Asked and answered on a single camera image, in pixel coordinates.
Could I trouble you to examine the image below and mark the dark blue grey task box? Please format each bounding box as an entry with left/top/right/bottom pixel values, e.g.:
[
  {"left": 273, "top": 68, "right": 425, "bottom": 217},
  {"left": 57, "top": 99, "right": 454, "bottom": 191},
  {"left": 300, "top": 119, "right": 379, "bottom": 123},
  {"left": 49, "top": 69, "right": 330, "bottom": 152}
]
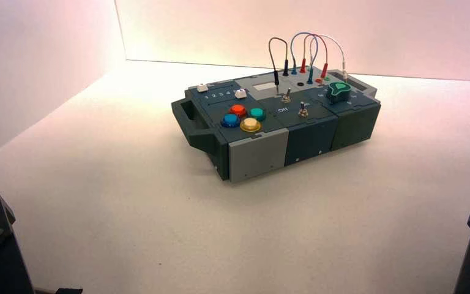
[{"left": 171, "top": 64, "right": 382, "bottom": 183}]

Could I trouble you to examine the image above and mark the blue push button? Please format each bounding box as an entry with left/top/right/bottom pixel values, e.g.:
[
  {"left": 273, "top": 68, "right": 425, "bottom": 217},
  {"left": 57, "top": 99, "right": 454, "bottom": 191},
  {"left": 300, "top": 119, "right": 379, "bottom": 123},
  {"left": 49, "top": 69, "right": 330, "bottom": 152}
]
[{"left": 220, "top": 113, "right": 241, "bottom": 129}]

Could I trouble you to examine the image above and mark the yellow push button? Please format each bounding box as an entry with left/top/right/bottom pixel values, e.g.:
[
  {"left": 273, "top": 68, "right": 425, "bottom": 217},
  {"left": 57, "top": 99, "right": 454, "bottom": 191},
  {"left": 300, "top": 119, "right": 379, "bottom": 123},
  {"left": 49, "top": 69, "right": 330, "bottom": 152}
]
[{"left": 239, "top": 118, "right": 262, "bottom": 133}]

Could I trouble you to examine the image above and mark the teal push button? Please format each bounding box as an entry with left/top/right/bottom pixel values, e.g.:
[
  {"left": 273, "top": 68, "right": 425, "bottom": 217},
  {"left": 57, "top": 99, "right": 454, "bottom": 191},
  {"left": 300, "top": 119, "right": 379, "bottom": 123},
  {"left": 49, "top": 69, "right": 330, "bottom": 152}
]
[{"left": 248, "top": 107, "right": 267, "bottom": 123}]

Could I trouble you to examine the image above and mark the green rotary knob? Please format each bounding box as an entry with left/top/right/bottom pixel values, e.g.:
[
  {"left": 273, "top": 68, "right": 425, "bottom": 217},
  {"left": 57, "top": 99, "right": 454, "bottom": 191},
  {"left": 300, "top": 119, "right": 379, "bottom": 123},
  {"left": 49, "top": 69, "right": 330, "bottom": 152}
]
[{"left": 326, "top": 81, "right": 353, "bottom": 104}]

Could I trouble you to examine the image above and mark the black jumper cable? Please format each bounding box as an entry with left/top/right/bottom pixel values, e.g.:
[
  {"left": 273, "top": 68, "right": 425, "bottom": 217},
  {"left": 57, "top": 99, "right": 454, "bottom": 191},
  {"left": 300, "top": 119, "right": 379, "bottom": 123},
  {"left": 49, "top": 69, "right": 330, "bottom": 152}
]
[{"left": 268, "top": 37, "right": 289, "bottom": 86}]

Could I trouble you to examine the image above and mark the blue jumper cable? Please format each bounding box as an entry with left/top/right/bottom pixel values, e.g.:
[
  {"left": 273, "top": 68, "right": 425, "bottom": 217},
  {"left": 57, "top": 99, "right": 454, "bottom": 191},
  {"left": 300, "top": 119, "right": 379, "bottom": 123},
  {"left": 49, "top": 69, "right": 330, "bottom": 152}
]
[{"left": 290, "top": 32, "right": 319, "bottom": 85}]

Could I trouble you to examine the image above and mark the red jumper cable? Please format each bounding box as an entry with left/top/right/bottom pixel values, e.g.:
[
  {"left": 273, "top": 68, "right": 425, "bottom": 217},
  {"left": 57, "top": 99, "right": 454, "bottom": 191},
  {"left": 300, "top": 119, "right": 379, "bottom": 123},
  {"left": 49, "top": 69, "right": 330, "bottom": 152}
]
[{"left": 299, "top": 34, "right": 329, "bottom": 80}]

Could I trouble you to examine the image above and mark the white jumper cable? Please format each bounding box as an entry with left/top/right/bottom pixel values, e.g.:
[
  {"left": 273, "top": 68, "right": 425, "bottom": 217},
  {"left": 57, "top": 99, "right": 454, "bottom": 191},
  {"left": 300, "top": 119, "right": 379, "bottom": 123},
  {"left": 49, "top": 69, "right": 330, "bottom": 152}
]
[{"left": 320, "top": 34, "right": 352, "bottom": 81}]

